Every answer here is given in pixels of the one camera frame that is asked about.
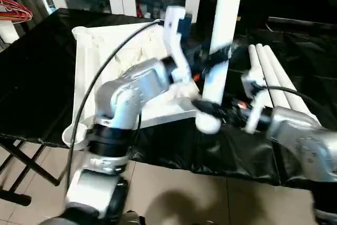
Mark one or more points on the white plastic table leg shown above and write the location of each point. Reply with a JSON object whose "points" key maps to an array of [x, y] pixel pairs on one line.
{"points": [[255, 64], [274, 77], [224, 25], [292, 93]]}

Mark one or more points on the white plastic table top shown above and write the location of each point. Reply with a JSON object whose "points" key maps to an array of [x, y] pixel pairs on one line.
{"points": [[105, 77]]}

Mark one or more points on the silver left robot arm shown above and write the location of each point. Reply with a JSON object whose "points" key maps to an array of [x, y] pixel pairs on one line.
{"points": [[121, 109]]}

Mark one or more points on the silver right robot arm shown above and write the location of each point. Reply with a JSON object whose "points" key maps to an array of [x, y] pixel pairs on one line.
{"points": [[300, 140]]}

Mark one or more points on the red bottle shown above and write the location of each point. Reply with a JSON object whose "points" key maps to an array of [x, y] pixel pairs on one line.
{"points": [[140, 10]]}

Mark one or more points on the black work mat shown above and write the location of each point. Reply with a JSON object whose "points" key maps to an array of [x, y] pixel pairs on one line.
{"points": [[31, 88]]}

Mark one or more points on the black tripod stand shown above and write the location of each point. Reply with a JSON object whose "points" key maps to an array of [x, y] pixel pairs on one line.
{"points": [[26, 167]]}

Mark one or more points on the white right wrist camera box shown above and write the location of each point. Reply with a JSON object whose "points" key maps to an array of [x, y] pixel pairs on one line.
{"points": [[255, 98]]}

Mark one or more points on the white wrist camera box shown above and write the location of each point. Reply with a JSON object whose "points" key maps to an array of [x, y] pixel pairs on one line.
{"points": [[176, 51], [255, 98]]}

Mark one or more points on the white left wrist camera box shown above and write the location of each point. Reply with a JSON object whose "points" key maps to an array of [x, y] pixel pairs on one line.
{"points": [[176, 51]]}

